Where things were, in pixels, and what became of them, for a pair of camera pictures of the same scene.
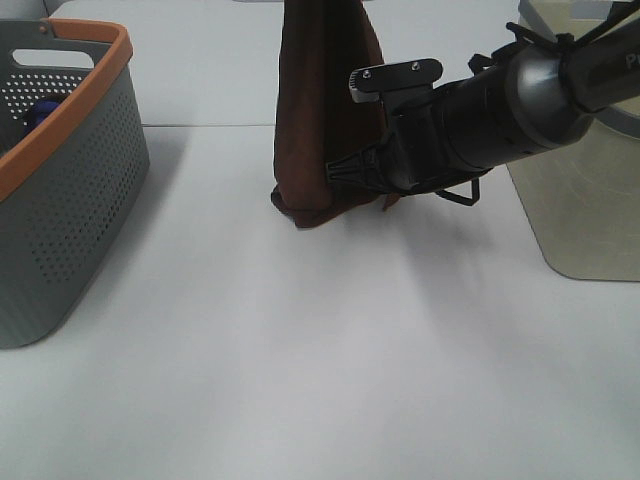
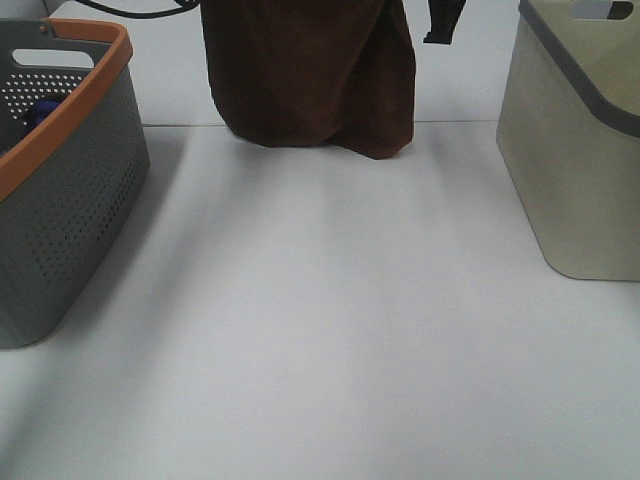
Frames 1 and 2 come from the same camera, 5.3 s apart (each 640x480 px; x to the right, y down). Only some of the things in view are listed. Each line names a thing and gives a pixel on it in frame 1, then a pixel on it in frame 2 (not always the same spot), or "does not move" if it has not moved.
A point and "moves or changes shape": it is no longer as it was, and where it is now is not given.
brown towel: x=322 y=44 moves or changes shape
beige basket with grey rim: x=583 y=196 does not move
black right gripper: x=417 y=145 -> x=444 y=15
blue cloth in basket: x=44 y=110 does not move
